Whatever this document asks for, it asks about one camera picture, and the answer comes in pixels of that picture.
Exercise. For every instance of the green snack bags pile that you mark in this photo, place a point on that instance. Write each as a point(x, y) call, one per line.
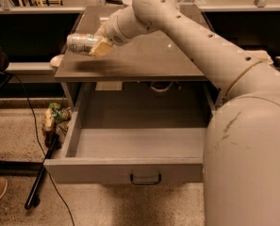
point(56, 118)

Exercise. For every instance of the white plate behind cabinet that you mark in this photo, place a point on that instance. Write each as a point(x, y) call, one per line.
point(56, 60)

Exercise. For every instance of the black drawer handle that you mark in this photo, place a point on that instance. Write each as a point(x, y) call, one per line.
point(145, 180)

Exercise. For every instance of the black pole on floor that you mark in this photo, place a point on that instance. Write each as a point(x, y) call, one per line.
point(33, 198)

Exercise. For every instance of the crushed 7up soda can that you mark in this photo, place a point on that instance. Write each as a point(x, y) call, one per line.
point(81, 43)

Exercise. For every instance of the white ceramic bowl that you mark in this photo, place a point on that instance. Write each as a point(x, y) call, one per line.
point(127, 3)

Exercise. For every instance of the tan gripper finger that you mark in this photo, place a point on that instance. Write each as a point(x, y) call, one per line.
point(101, 48)

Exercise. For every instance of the grey cabinet with counter top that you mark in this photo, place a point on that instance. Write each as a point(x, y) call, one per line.
point(147, 74)

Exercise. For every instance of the grey open drawer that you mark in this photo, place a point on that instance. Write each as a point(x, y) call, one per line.
point(107, 146)

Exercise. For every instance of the white foam takeout box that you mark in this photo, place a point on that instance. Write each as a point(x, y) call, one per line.
point(261, 54)

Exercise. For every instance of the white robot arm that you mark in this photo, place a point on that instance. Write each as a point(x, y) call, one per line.
point(242, 149)

